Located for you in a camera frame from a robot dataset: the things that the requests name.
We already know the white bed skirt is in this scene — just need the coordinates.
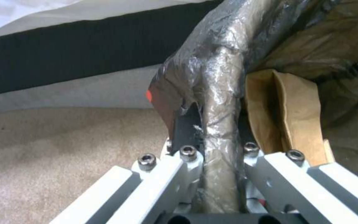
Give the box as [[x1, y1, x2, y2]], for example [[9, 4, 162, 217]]
[[0, 62, 165, 118]]

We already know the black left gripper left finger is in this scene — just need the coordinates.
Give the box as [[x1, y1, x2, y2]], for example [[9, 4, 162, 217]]
[[49, 102, 206, 224]]

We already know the white bed cover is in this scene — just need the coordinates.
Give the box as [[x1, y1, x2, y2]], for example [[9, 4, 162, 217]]
[[0, 0, 224, 40]]

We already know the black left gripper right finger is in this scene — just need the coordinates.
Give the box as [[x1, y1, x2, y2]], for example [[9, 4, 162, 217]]
[[236, 112, 358, 224]]

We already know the brown paper bag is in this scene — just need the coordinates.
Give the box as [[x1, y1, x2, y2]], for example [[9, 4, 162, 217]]
[[244, 69, 336, 165]]

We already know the translucent plastic bin liner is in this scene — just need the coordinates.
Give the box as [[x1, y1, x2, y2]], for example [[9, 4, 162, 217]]
[[149, 0, 358, 214]]

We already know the black bed side band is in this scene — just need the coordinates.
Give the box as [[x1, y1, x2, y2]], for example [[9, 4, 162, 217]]
[[0, 0, 226, 98]]

